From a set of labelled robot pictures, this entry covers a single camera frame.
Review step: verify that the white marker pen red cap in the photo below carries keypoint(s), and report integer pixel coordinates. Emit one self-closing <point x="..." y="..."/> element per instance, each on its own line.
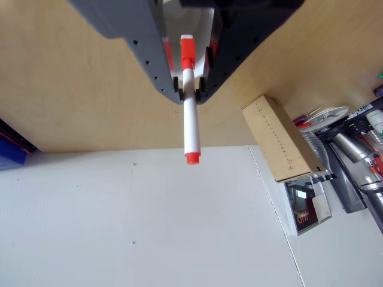
<point x="191" y="128"/>

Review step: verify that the steel cup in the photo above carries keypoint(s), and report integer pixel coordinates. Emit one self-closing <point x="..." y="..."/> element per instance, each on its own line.
<point x="351" y="148"/>

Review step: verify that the white mug red heart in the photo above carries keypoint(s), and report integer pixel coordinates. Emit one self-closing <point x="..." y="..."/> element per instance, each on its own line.
<point x="202" y="24"/>

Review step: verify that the brown cardboard box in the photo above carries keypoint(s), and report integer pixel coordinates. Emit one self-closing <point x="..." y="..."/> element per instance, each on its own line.
<point x="278" y="134"/>

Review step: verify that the clear plastic bottle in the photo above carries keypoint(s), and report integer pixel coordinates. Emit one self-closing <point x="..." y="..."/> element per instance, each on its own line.
<point x="315" y="149"/>

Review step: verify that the small white bottle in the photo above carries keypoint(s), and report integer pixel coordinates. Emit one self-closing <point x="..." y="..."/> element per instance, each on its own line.
<point x="375" y="119"/>

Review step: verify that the blue flat box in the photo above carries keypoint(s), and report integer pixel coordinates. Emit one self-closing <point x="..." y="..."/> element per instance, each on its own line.
<point x="9" y="152"/>

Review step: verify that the red scissors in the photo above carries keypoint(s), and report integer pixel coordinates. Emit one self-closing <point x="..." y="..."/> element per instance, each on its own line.
<point x="377" y="166"/>

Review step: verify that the clear sign holder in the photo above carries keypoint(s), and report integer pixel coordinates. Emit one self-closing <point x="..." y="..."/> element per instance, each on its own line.
<point x="308" y="209"/>

